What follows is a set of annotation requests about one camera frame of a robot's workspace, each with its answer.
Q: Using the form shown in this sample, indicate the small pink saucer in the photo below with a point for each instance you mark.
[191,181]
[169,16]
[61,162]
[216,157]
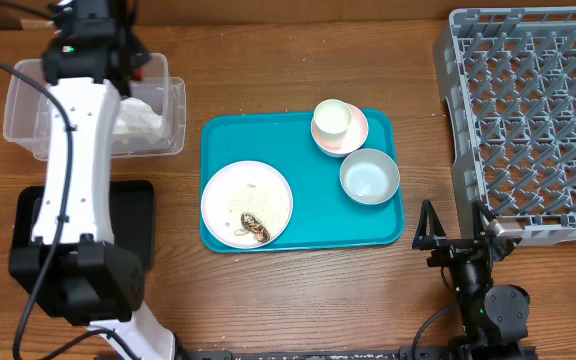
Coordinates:
[353,139]

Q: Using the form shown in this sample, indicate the clear plastic bin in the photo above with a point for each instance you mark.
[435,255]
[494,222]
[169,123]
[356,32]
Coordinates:
[26,116]

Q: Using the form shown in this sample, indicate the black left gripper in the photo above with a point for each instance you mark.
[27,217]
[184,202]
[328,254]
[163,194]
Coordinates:
[142,51]

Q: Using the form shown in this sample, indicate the pale yellow cup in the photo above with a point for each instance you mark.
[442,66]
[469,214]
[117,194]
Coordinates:
[332,120]

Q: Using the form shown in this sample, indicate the brown food scrap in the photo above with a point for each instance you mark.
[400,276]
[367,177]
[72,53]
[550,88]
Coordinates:
[252,225]

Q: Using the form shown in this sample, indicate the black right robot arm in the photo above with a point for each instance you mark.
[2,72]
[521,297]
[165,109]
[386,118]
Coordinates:
[494,317]

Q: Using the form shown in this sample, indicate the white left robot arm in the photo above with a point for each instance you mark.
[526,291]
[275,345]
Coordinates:
[72,267]

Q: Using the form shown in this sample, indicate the grey bowl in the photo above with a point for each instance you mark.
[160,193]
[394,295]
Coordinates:
[369,176]

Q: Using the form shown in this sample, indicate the grey dishwasher rack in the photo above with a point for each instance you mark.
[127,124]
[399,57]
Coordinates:
[508,79]

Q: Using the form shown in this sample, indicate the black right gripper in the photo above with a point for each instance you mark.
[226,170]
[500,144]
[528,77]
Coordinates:
[451,248]

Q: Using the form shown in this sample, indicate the large white plate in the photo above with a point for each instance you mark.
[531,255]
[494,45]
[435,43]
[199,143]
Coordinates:
[246,187]

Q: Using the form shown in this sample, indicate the red snack wrapper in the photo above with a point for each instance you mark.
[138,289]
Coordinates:
[139,76]

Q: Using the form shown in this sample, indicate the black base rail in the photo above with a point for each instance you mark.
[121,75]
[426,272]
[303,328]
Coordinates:
[403,353]

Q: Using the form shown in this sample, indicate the white napkin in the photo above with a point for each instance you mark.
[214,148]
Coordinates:
[136,119]

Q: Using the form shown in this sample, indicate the black tray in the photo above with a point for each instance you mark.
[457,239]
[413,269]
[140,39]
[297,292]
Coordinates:
[132,211]

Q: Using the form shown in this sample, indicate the teal plastic tray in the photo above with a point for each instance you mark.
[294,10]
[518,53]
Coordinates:
[323,216]

